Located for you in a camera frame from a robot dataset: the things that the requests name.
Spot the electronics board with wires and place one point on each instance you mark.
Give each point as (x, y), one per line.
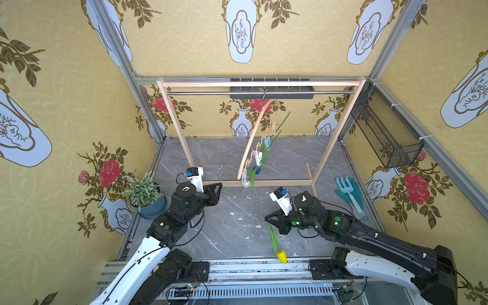
(186, 293)

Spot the potted green plant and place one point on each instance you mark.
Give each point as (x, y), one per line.
(145, 195)

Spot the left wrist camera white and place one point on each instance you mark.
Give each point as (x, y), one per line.
(195, 174)

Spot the white artificial tulip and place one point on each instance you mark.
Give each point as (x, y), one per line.
(258, 158)

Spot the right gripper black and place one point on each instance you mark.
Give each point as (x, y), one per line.
(284, 221)

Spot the blue artificial tulip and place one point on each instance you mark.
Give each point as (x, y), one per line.
(266, 145)

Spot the metal rack rod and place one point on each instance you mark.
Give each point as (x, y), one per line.
(259, 93)

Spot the yellow artificial tulip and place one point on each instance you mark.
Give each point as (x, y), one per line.
(274, 241)

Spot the metal base rail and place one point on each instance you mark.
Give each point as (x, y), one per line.
(271, 272)

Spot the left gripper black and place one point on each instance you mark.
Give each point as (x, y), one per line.
(206, 196)

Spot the black vent panel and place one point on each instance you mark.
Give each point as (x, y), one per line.
(271, 88)

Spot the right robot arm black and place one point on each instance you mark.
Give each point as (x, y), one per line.
(367, 252)

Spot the black wire mesh basket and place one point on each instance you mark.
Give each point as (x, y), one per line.
(392, 138)

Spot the teal garden fork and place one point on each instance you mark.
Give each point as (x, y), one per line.
(345, 186)

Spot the curved wooden clip hanger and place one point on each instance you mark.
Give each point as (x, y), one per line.
(267, 108)

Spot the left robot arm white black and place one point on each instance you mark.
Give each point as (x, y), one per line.
(156, 264)

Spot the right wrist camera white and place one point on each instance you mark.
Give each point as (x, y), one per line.
(282, 197)

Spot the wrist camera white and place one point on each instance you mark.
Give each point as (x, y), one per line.
(282, 197)
(195, 174)

